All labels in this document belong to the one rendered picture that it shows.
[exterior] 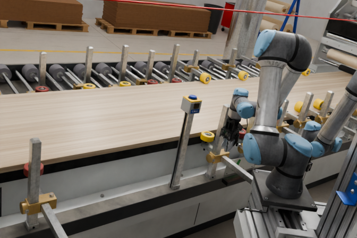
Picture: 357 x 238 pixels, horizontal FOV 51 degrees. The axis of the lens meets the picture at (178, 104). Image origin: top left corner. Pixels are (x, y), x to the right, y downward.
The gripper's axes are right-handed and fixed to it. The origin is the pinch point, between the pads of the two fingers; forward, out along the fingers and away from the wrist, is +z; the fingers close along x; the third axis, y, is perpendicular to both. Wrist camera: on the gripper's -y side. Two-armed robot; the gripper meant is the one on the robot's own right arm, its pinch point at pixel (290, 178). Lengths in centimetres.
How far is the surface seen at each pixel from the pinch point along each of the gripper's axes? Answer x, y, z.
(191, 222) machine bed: -13, -52, 67
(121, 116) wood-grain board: -63, -80, -8
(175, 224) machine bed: -28, -52, 64
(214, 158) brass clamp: -31.3, -29.6, -1.8
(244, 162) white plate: -4.8, -29.6, 6.4
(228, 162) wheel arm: -26.5, -23.4, -2.0
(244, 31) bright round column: 282, -313, -4
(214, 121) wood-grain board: -8, -59, -8
